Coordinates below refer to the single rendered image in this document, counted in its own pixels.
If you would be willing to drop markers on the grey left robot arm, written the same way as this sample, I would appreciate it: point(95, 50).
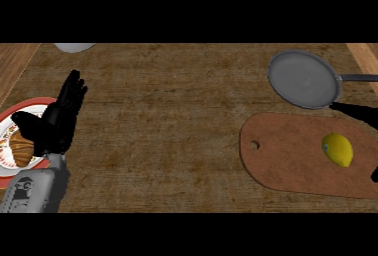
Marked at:
point(34, 186)

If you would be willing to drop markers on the grey frying pan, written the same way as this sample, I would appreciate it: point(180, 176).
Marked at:
point(304, 79)

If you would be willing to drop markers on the red-rimmed white plate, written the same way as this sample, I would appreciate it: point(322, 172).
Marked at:
point(9, 133)

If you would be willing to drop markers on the brown croissant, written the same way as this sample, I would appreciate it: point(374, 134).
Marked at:
point(21, 148)

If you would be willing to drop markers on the yellow lemon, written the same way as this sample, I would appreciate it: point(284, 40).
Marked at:
point(337, 149)

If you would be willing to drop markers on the brown wooden cutting board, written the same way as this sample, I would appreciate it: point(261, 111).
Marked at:
point(300, 156)

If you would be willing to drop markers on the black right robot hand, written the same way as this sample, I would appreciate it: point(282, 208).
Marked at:
point(362, 112)

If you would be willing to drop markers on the white round bowl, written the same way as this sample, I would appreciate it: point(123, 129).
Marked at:
point(74, 46)

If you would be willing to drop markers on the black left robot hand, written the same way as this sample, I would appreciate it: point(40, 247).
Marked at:
point(58, 120)

